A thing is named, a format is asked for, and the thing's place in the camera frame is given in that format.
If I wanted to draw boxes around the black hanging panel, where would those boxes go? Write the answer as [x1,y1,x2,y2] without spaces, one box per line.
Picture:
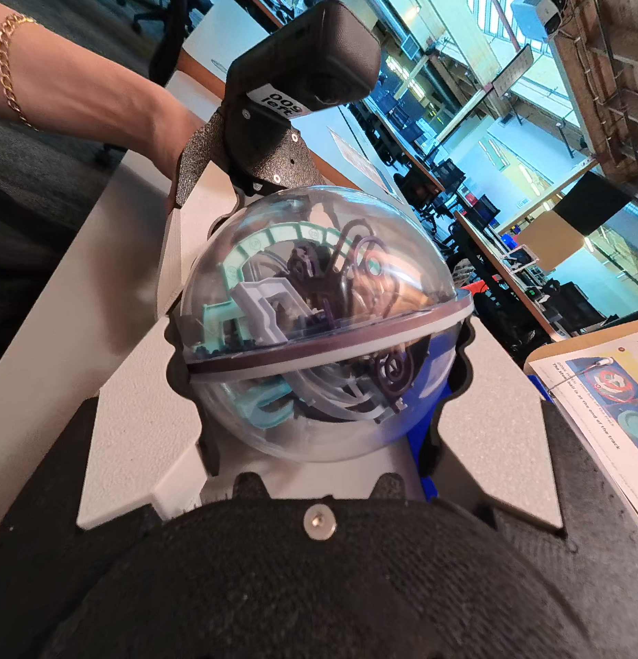
[552,171,638,239]

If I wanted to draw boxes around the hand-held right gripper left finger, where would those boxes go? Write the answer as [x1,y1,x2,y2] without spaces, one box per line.
[76,309,222,531]

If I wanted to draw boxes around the black office chair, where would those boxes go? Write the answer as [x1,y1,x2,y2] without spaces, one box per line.
[131,0,215,86]

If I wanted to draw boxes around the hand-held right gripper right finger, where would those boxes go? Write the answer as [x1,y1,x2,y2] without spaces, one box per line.
[418,315,565,532]

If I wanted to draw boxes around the gold chain bracelet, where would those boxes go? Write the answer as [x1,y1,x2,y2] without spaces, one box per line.
[0,14,41,132]

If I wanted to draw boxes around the printed paper sheet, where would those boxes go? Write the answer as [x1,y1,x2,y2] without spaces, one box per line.
[328,128,391,195]

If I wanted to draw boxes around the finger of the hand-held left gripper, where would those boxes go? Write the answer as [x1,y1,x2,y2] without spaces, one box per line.
[154,160,248,320]

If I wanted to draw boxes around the person's left hand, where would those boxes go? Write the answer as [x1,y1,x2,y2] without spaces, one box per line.
[10,13,208,214]

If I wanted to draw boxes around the white ceiling camera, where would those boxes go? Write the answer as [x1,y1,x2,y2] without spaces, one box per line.
[510,0,564,43]

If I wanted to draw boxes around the transparent maze ball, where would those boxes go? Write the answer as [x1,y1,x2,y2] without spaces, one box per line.
[177,184,476,464]

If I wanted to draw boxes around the printed instruction sheet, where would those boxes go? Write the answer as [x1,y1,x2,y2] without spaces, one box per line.
[527,329,638,531]

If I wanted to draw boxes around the tan clipboard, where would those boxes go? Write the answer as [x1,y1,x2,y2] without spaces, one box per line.
[523,316,638,379]

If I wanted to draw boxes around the long wooden desk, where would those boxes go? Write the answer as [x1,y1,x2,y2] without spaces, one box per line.
[452,210,568,342]

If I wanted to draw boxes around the hanging ceiling sign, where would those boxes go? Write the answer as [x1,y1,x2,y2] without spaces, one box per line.
[492,43,535,100]

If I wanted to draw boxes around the brown cardboard panel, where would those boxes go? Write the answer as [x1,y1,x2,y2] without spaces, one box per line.
[516,210,588,275]

